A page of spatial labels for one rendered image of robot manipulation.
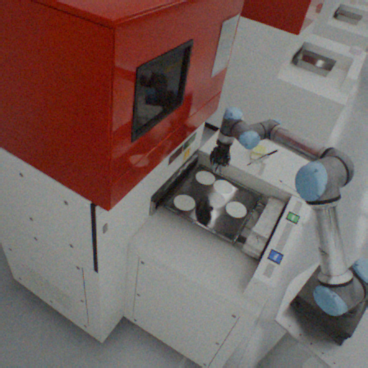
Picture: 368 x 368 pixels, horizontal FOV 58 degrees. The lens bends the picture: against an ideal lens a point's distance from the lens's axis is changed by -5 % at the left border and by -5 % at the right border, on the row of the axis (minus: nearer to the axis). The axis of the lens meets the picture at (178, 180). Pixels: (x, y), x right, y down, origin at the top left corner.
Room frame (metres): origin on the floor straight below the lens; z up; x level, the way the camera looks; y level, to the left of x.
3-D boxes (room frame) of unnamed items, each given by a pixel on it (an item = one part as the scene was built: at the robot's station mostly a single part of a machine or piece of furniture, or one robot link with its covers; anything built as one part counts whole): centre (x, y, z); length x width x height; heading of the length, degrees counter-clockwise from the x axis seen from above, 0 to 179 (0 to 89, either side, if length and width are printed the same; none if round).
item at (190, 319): (1.23, -0.32, 0.41); 0.97 x 0.64 x 0.82; 157
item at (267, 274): (0.99, -0.50, 0.89); 0.55 x 0.09 x 0.14; 157
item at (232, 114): (1.27, -0.17, 1.29); 0.09 x 0.08 x 0.11; 37
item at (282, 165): (1.51, -0.43, 0.89); 0.62 x 0.35 x 0.14; 67
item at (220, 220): (1.19, -0.19, 0.90); 0.34 x 0.34 x 0.01; 67
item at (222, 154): (1.27, -0.17, 1.13); 0.09 x 0.08 x 0.12; 6
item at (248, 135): (1.20, -0.24, 1.29); 0.11 x 0.11 x 0.08; 37
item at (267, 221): (1.11, -0.44, 0.87); 0.36 x 0.08 x 0.03; 157
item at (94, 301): (1.23, 0.41, 0.41); 0.82 x 0.71 x 0.82; 157
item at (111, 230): (1.10, 0.09, 1.02); 0.82 x 0.03 x 0.40; 157
